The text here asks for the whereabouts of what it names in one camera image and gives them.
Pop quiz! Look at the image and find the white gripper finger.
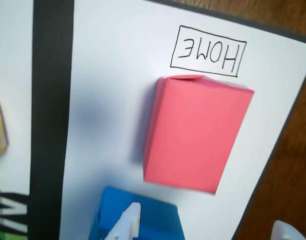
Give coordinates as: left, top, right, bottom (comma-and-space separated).
271, 220, 305, 240
105, 202, 142, 240

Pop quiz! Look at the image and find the red paper box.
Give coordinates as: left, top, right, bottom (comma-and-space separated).
143, 74, 255, 195

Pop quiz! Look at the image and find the blue paper box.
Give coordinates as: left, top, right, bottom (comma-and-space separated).
89, 186, 186, 240

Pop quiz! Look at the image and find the black printed mat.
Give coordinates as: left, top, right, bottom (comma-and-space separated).
0, 0, 306, 240

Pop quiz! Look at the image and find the white paper sheet marked HOME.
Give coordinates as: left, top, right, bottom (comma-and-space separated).
59, 0, 306, 240

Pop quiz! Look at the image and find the white paper sheet marked 1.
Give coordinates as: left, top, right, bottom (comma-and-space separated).
0, 0, 35, 196

